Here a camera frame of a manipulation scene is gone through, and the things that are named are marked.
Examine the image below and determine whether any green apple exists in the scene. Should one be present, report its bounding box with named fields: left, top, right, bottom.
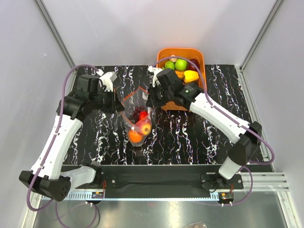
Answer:
left=175, top=58, right=188, bottom=71

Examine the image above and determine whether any yellow bell pepper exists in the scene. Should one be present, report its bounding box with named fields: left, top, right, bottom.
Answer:
left=184, top=70, right=200, bottom=84

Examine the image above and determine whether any red orange mango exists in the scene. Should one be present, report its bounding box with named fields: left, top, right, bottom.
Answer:
left=139, top=111, right=148, bottom=120

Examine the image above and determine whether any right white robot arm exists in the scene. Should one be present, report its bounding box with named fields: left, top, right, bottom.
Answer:
left=146, top=66, right=262, bottom=188

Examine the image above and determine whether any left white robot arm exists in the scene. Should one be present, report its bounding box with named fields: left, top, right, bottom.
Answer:
left=19, top=72, right=124, bottom=202

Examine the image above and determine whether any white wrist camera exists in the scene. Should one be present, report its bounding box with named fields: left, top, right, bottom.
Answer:
left=148, top=66, right=162, bottom=87
left=96, top=69, right=117, bottom=92

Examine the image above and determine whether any orange tangerine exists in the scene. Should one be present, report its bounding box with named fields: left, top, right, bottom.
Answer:
left=128, top=130, right=145, bottom=143

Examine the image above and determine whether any purple grape bunch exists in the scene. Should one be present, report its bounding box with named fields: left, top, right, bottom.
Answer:
left=132, top=107, right=145, bottom=119

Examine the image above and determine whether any orange plastic basket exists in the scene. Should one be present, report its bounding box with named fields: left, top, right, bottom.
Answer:
left=156, top=47, right=208, bottom=112

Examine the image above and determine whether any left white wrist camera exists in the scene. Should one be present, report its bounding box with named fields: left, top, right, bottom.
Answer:
left=96, top=69, right=117, bottom=92

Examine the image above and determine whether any beige garlic bulb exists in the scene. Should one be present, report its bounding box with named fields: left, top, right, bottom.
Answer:
left=169, top=55, right=177, bottom=62

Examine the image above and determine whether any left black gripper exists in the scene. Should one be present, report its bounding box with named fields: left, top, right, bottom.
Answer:
left=90, top=87, right=125, bottom=114

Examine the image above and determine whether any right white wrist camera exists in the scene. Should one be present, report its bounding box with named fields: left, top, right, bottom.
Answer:
left=148, top=66, right=162, bottom=87

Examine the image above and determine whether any small orange fruit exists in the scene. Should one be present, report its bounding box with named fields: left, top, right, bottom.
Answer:
left=175, top=70, right=184, bottom=79

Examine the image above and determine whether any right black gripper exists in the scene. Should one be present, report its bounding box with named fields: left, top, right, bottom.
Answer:
left=146, top=82, right=173, bottom=109

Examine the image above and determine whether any peach front fruit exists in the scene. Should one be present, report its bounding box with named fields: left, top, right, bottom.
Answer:
left=134, top=122, right=152, bottom=135

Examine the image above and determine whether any grey slotted cable duct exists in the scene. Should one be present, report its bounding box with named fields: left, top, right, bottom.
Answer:
left=65, top=190, right=219, bottom=201

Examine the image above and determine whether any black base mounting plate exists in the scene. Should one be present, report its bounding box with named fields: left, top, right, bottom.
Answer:
left=96, top=165, right=244, bottom=190

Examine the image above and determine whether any clear orange zip bag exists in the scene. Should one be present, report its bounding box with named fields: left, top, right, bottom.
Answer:
left=122, top=87, right=152, bottom=147

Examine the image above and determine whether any dark red pomegranate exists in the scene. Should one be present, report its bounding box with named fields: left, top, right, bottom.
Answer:
left=190, top=58, right=200, bottom=68

